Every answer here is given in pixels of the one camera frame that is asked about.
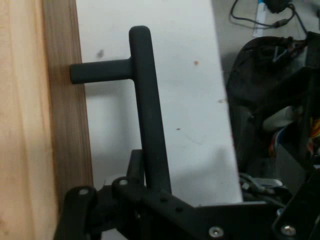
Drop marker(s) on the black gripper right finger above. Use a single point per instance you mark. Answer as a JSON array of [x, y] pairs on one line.
[[200, 222]]

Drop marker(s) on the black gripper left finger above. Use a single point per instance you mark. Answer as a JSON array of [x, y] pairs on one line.
[[80, 212]]

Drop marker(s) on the brown wooden drawer cabinet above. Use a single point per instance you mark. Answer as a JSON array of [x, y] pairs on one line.
[[22, 125]]

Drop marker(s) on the white paper box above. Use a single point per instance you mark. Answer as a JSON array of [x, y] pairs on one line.
[[261, 20]]

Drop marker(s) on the black metal frame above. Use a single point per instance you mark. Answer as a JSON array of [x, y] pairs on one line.
[[306, 130]]

